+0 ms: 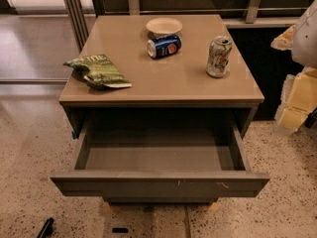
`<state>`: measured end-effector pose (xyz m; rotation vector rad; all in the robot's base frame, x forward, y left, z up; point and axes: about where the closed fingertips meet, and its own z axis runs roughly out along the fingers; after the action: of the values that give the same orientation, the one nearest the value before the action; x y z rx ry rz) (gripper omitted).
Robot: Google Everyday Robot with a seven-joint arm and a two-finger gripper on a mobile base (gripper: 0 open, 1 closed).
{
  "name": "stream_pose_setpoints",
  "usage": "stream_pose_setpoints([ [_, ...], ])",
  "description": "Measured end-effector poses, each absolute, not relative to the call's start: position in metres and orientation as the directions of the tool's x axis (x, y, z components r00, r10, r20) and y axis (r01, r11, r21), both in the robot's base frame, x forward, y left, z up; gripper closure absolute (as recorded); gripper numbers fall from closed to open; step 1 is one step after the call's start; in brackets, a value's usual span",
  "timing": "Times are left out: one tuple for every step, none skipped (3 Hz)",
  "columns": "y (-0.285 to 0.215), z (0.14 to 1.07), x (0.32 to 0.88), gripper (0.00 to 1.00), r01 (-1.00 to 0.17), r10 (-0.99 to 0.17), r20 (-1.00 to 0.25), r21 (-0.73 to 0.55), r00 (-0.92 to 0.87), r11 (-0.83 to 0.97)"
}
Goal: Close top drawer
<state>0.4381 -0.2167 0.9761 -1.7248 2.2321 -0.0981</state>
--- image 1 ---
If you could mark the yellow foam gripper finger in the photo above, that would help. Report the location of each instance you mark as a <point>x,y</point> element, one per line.
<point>284,41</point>
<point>298,99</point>

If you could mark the grey top drawer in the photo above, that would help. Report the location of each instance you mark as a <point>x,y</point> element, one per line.
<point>195,165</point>

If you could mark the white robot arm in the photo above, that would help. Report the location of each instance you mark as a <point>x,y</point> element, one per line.
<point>304,43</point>

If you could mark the grey drawer cabinet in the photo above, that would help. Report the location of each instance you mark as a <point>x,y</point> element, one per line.
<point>170,93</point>

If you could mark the silver crushed soda can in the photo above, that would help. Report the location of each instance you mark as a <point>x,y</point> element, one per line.
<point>218,56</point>

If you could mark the white paper bowl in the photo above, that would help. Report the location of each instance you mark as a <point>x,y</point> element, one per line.
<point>164,26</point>

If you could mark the blue soda can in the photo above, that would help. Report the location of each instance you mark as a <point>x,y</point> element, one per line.
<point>164,46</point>

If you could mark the green chip bag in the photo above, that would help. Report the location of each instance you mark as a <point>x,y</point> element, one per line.
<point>98,72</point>

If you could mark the blue tape piece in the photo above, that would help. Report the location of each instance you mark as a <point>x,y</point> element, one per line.
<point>73,135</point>

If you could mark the black object on floor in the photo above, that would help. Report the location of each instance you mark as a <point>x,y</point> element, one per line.
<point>47,228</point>

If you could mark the metal railing frame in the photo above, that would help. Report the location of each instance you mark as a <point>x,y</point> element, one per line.
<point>237,13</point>

